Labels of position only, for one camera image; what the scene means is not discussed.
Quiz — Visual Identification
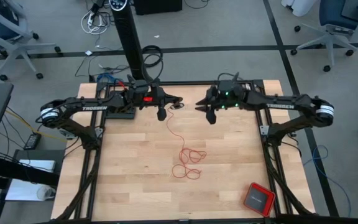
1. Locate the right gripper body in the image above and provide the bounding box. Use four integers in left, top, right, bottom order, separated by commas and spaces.
209, 80, 245, 110

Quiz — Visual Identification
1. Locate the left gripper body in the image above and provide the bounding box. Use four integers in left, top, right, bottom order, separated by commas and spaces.
128, 80, 166, 110

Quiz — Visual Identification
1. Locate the red wire cord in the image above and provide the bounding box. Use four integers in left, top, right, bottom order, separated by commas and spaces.
165, 105, 208, 180

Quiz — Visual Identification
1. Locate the black control box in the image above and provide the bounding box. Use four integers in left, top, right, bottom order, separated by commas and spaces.
106, 90, 136, 119

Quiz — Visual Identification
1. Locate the black tower fan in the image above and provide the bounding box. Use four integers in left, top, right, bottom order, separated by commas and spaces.
108, 0, 155, 83

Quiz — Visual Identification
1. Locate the black floor box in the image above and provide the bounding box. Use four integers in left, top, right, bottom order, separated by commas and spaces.
133, 0, 183, 16

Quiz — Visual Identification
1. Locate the red and black square case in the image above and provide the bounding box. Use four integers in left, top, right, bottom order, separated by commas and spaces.
243, 182, 277, 218

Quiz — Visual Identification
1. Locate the white bin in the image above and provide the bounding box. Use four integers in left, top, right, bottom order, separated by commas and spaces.
280, 0, 318, 18

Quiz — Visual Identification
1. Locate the blue grey office chair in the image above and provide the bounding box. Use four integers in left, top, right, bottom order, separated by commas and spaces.
290, 0, 358, 73
0, 0, 62, 82

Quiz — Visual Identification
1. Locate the black power adapter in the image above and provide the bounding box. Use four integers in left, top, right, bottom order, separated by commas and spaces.
23, 133, 42, 151

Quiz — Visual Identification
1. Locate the white box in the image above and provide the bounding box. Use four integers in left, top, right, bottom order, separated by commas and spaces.
19, 159, 57, 174

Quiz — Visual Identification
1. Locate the clear plastic cup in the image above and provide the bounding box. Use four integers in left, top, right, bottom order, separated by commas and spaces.
37, 185, 57, 202

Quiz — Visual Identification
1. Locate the white sheet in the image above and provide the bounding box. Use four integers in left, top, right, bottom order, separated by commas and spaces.
4, 179, 55, 202

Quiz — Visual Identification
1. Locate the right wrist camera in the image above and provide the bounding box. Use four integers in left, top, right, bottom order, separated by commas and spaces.
218, 80, 241, 94

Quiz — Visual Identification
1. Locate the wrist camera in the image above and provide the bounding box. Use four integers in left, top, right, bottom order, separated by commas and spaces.
131, 80, 150, 96
218, 80, 241, 94

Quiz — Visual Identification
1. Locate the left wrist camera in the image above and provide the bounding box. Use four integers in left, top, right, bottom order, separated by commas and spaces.
131, 80, 150, 96

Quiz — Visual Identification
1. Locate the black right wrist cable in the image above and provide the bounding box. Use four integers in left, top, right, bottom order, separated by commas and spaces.
218, 72, 244, 82

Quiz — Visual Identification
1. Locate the black coiled floor cable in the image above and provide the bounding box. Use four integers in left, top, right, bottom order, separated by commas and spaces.
141, 45, 164, 68

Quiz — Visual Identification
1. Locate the blue floor cable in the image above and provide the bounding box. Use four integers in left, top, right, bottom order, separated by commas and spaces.
302, 144, 352, 218
96, 72, 124, 84

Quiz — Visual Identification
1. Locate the white power strip cable bundle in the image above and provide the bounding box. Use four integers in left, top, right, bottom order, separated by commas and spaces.
80, 8, 113, 36

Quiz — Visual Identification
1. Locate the black braided cable harness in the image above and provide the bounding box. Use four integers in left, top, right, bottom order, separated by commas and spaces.
267, 144, 315, 216
56, 146, 103, 221

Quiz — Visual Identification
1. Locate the yellow cable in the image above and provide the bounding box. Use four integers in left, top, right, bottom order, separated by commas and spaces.
6, 108, 70, 144

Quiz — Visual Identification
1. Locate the black desk frame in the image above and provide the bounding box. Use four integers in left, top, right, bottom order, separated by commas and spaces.
0, 149, 67, 224

